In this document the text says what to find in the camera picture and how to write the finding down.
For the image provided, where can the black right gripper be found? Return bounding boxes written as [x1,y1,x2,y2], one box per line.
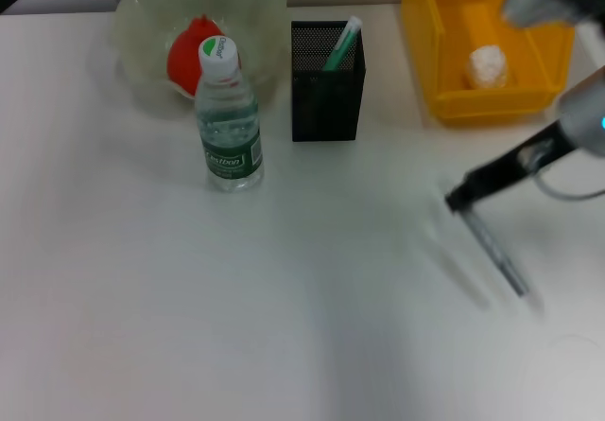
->
[444,119,576,215]

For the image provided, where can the grey silver pen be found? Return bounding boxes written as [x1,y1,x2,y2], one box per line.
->
[465,210,530,298]

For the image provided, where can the white paper ball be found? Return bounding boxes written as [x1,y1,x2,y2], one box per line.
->
[465,44,512,90]

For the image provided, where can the red-orange fruit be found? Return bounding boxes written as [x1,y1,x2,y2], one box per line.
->
[165,12,242,98]

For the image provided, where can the mint green pen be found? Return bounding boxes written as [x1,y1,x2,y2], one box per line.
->
[322,15,364,72]

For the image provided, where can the clear green-label water bottle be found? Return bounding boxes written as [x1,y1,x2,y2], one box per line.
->
[195,35,265,193]

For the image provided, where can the black mesh pen holder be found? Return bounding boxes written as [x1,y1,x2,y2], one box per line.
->
[290,20,368,143]

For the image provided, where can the translucent green fruit bowl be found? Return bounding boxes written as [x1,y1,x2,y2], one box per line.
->
[112,0,288,119]

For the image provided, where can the yellow plastic bin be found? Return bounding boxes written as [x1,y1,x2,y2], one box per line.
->
[400,0,577,127]

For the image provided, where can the grey right gripper cable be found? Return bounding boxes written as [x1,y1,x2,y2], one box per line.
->
[533,163,605,201]

